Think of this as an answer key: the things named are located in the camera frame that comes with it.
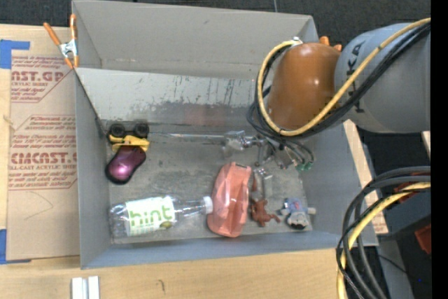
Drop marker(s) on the blue grey toy figure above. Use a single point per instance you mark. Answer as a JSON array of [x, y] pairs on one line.
[[297, 213]]

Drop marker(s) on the pink faceted plastic shell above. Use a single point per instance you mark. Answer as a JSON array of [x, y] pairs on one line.
[[229, 201]]

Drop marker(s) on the purple computer mouse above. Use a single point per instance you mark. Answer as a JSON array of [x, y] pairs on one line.
[[124, 166]]

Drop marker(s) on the brown cardboard board red print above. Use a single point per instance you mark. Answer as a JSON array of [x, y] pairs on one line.
[[42, 206]]

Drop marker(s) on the yellow toy car black wheels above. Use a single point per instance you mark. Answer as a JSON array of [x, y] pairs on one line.
[[127, 140]]

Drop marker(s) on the grey metal bin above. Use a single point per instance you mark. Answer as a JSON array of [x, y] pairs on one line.
[[196, 45]]

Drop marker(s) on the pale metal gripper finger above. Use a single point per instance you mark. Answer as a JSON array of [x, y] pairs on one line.
[[231, 147], [196, 137]]

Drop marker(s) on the red-brown toy animal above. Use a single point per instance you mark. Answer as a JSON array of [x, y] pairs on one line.
[[260, 211]]

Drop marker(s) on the clear plastic bottle green label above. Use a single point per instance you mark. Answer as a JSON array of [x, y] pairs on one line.
[[147, 215]]

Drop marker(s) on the silver metal clip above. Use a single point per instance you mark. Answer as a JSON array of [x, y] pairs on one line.
[[263, 182]]

